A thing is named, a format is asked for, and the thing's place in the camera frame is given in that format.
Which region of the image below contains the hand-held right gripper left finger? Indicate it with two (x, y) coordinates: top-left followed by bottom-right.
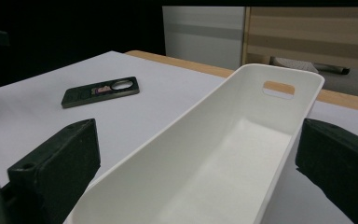
(0, 118), (102, 224)

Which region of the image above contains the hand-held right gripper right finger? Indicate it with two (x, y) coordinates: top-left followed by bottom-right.
(295, 118), (358, 224)

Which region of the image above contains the dark phone case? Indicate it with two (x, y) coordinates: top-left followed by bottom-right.
(61, 76), (141, 109)

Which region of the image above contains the white plastic storage bin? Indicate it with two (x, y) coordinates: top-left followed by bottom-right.
(63, 63), (325, 224)

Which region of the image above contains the white table board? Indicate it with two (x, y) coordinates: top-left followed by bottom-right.
(0, 50), (358, 224)

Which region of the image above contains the black curved object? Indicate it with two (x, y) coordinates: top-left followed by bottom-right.
(311, 63), (351, 76)

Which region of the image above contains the gray textured object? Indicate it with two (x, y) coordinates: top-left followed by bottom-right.
(268, 56), (320, 75)

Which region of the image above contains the wooden desk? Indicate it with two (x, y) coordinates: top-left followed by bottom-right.
(241, 6), (358, 73)

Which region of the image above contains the wooden table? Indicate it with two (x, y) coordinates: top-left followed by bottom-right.
(124, 49), (358, 115)

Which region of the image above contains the white cabinet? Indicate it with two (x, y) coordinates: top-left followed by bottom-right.
(162, 6), (246, 71)

